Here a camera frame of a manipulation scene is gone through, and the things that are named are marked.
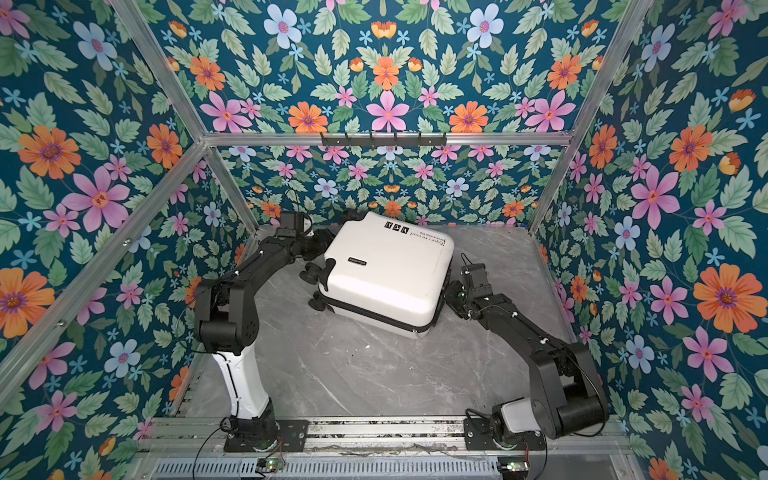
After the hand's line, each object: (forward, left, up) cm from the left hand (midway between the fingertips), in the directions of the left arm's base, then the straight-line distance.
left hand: (337, 232), depth 95 cm
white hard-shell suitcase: (-20, -15, +4) cm, 26 cm away
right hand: (-20, -32, -7) cm, 38 cm away
